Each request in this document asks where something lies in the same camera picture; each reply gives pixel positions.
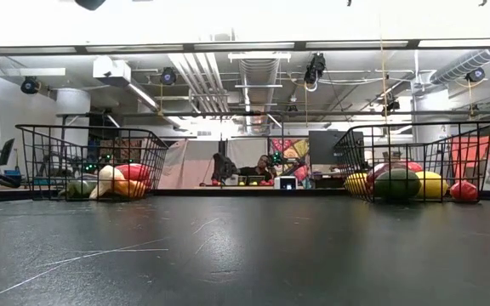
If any red bell pepper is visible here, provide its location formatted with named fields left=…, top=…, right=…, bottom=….
left=115, top=163, right=151, bottom=184

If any yellow lemon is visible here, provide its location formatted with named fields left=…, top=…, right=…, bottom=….
left=414, top=170, right=449, bottom=199
left=344, top=172, right=372, bottom=197

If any white garlic bulb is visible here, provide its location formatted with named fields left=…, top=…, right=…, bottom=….
left=88, top=164, right=123, bottom=200

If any green avocado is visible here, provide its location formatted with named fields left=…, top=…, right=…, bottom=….
left=373, top=168, right=422, bottom=201

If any green cucumber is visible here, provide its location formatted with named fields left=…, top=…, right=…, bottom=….
left=57, top=179, right=98, bottom=199

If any small red produce piece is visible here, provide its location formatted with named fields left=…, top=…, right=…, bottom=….
left=448, top=180, right=480, bottom=203

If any colourful patterned tapestry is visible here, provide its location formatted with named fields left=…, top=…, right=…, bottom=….
left=269, top=138, right=310, bottom=171

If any small white device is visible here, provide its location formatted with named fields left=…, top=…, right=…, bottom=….
left=273, top=175, right=298, bottom=191

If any white curtain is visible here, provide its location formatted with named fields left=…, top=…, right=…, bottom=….
left=157, top=139, right=270, bottom=190

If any black table mat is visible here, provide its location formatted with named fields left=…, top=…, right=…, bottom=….
left=0, top=195, right=490, bottom=306

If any overhead light bar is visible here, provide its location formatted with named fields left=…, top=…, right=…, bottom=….
left=0, top=38, right=490, bottom=57

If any black hanging ceiling device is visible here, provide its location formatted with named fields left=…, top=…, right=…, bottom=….
left=303, top=53, right=327, bottom=93

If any white ceiling unit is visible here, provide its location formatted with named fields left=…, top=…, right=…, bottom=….
left=93, top=56, right=132, bottom=86

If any red curtain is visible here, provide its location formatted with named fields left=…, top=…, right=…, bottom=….
left=451, top=134, right=490, bottom=179

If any black tilted monitor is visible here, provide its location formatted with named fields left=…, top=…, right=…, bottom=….
left=0, top=138, right=15, bottom=167

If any black table frame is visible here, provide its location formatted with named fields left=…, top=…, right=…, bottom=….
left=0, top=188, right=490, bottom=203

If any grey ceiling duct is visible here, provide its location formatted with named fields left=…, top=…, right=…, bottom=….
left=238, top=57, right=281, bottom=133

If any black ceiling camera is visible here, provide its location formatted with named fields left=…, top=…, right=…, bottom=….
left=465, top=66, right=487, bottom=83
left=159, top=66, right=178, bottom=86
left=20, top=76, right=42, bottom=95

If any black wire basket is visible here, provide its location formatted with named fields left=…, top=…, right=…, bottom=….
left=14, top=123, right=169, bottom=201
left=333, top=121, right=490, bottom=204

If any silver flexible duct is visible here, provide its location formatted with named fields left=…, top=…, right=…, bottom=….
left=430, top=48, right=490, bottom=85

